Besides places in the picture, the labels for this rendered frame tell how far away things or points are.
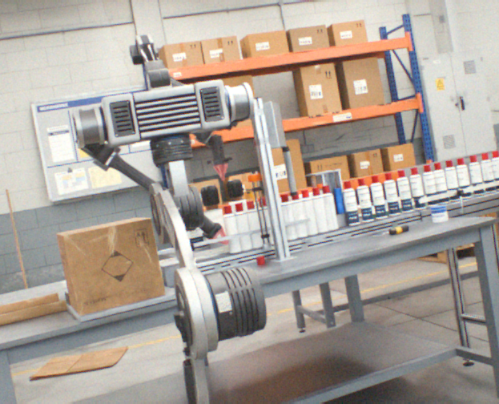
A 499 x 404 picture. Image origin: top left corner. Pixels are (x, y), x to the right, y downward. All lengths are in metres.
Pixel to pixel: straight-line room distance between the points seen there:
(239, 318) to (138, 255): 0.67
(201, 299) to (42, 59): 5.84
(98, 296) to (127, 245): 0.19
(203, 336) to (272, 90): 6.08
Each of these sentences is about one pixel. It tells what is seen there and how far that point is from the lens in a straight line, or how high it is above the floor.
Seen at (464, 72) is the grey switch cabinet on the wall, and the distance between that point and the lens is 8.27.
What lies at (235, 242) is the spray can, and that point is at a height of 0.93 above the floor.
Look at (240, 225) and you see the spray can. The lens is 2.89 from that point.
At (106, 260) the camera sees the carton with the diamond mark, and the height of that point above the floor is 1.01.
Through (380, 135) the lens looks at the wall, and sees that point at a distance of 8.06.
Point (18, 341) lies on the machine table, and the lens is 2.28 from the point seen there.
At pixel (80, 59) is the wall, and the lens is 7.37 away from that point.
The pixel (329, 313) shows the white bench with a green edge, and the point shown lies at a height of 0.25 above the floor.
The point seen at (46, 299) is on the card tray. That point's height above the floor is 0.85.
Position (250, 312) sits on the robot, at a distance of 1.76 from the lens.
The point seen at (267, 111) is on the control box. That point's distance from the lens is 2.80.
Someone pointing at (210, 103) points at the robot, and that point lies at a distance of 2.23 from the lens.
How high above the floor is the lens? 1.23
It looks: 3 degrees down
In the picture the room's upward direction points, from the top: 10 degrees counter-clockwise
